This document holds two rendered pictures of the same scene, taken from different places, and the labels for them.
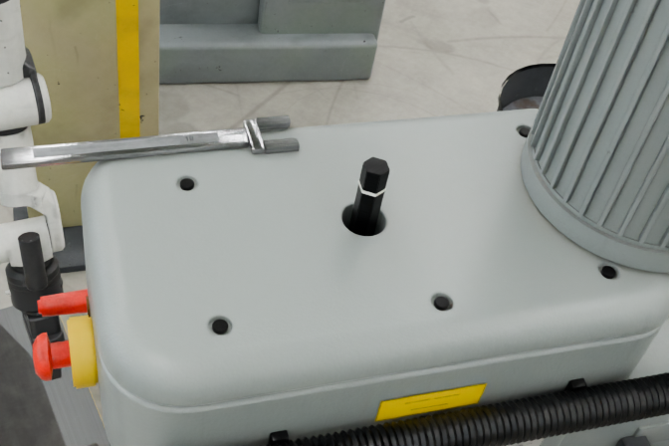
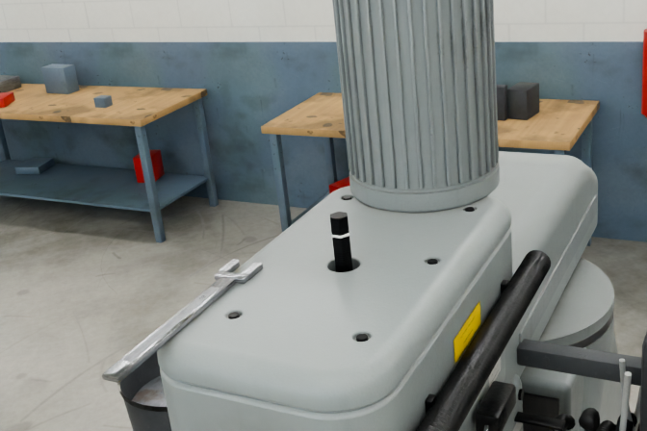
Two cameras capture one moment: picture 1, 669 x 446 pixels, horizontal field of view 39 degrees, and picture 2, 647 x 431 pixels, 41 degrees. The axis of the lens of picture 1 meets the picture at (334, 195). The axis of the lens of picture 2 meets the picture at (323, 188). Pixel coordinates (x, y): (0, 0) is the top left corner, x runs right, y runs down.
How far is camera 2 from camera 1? 55 cm
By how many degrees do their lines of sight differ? 39
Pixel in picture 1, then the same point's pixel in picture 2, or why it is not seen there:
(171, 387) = (382, 376)
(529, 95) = (138, 388)
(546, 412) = (512, 298)
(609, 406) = (529, 279)
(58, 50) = not seen: outside the picture
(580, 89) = (391, 116)
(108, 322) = (305, 382)
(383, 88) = not seen: outside the picture
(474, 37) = (38, 403)
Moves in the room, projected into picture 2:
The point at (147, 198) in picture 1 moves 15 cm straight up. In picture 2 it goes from (226, 332) to (203, 190)
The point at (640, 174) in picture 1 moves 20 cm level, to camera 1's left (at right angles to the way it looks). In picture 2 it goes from (452, 137) to (326, 185)
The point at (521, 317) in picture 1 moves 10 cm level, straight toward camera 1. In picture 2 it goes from (469, 242) to (517, 276)
